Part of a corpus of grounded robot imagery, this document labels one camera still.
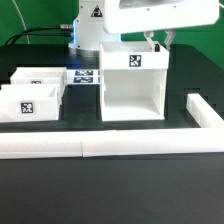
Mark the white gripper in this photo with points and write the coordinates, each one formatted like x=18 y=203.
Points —
x=130 y=16

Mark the white drawer cabinet box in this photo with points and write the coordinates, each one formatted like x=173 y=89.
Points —
x=132 y=81

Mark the white front drawer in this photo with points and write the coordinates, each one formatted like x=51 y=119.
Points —
x=29 y=102

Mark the white drawer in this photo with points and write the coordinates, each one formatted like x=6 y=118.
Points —
x=41 y=75
x=29 y=102

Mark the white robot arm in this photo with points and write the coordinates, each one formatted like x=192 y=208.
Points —
x=89 y=30

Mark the white rear drawer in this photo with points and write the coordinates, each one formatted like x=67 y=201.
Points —
x=41 y=75

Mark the white marker sheet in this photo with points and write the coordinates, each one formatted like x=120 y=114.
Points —
x=82 y=76

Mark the white L-shaped fence bar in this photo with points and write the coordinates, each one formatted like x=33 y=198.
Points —
x=207 y=138

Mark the white front fence bar left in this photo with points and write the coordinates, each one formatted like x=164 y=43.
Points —
x=40 y=145

